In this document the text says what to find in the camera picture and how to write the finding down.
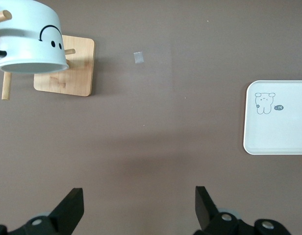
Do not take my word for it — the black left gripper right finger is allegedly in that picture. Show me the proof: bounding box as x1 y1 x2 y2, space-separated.
194 186 291 235

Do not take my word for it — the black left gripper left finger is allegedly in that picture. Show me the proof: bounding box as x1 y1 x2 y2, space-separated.
11 188 84 235

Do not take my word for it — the white smiley face mug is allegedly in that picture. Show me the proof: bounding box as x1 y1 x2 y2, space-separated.
0 0 70 74

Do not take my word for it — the white tray with bunny print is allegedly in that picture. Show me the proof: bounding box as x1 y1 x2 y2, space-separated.
243 80 302 156

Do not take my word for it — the wooden mug stand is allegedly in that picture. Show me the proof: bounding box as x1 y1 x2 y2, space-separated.
0 10 96 100

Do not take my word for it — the small grey tape piece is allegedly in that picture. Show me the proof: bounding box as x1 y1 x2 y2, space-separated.
133 51 145 65

